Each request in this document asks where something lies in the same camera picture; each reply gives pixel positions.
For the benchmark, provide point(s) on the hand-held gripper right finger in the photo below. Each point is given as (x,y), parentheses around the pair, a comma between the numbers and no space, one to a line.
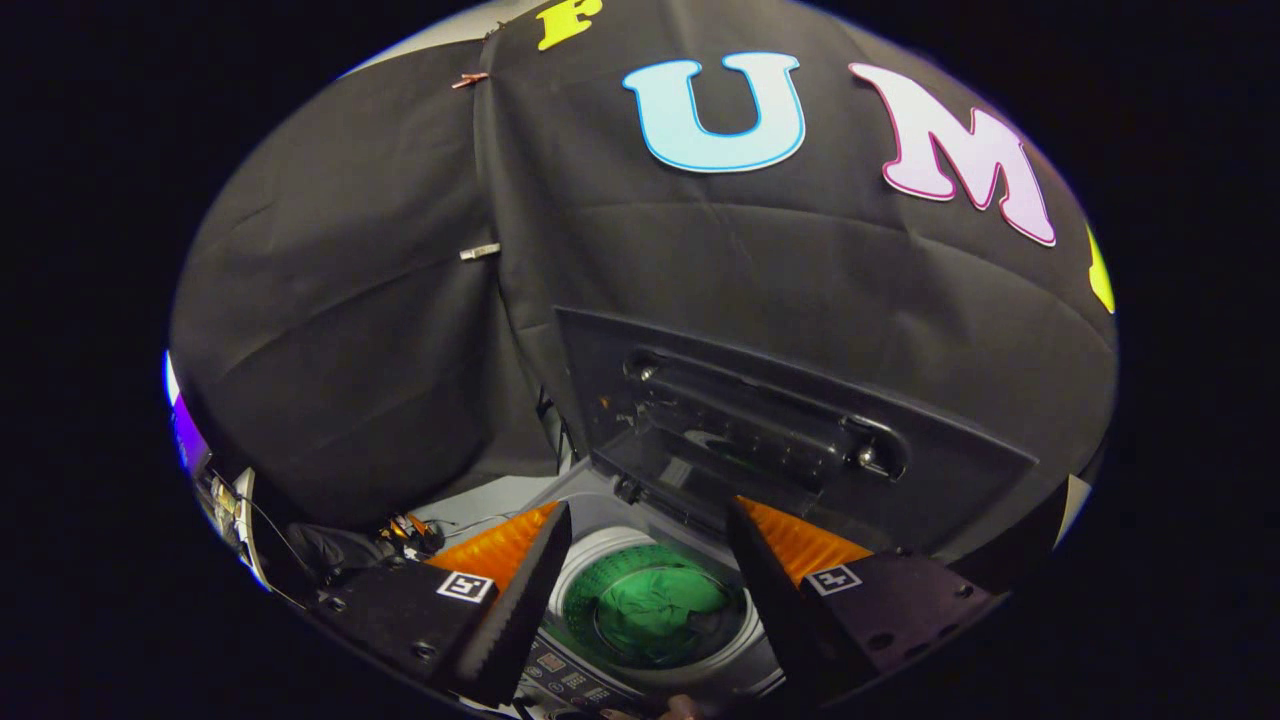
(775,600)

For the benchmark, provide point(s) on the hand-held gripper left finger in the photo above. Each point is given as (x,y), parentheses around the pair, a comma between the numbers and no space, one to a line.
(520,600)

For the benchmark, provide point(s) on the green shirt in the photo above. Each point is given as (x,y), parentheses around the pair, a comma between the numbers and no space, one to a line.
(660,610)

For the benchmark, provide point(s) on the black backdrop cloth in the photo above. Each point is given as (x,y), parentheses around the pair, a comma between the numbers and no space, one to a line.
(400,300)

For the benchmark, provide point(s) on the silver clip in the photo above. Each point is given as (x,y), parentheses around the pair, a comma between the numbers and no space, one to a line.
(480,251)

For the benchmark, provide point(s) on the copper clip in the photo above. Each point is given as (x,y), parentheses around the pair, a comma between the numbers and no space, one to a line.
(468,79)

